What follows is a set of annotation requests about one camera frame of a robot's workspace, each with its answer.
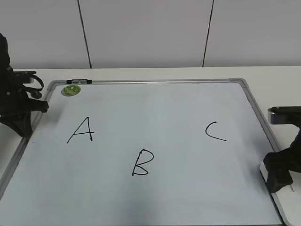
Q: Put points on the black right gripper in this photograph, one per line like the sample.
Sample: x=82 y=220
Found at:
x=276 y=165

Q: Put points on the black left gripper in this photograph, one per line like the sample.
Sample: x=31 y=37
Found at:
x=14 y=104

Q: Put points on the white whiteboard eraser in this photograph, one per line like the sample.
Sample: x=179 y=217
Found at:
x=288 y=201

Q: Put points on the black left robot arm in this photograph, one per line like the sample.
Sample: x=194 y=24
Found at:
x=34 y=89

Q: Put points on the round green magnet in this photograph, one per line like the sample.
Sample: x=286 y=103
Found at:
x=71 y=90

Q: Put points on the grey framed whiteboard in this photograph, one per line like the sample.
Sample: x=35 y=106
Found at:
x=143 y=154

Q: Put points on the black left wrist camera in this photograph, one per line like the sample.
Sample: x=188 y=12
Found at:
x=25 y=77

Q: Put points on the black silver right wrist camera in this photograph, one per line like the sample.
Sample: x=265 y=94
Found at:
x=279 y=115

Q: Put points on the black silver frame clip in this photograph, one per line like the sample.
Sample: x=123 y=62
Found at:
x=79 y=81

